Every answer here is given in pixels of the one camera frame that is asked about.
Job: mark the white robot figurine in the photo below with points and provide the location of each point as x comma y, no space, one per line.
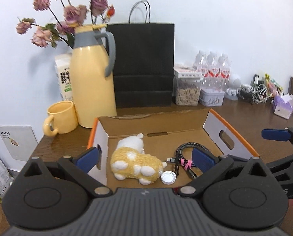
233,87

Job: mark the red cardboard box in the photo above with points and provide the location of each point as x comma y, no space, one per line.
163,133

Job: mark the dried pink rose bouquet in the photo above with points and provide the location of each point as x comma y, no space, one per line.
66,18

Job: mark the white milk carton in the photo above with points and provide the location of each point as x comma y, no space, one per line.
62,67

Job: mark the yellow white plush toy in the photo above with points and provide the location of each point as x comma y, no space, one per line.
130,161

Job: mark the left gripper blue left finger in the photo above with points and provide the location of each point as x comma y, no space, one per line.
76,170

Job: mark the water bottle right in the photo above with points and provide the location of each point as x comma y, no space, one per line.
225,69

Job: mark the water bottle middle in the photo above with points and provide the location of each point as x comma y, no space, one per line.
213,70

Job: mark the water bottle left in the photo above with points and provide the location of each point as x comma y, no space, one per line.
200,63

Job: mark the white wall panel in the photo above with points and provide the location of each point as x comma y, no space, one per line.
20,141

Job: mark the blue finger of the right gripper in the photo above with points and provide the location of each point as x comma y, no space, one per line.
276,134

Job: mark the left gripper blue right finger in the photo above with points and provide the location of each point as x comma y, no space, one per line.
205,169

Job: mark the black paper bag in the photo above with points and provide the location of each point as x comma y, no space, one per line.
144,67

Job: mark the yellow thermos jug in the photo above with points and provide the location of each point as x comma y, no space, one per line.
91,67

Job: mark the small white box on container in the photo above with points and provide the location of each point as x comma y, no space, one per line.
183,71

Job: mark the clear seed container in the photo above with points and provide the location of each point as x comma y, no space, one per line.
187,91

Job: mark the small white cap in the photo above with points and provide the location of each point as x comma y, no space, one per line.
168,177

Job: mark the water bottle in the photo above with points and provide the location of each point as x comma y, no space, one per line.
225,69
200,63
213,70

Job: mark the yellow mug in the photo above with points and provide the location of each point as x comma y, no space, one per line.
62,119

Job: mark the colourful snack packet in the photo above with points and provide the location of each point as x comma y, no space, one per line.
274,88

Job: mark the purple tissue pack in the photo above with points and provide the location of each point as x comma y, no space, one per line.
283,106

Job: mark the white tin box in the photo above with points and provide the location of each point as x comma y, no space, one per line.
211,97

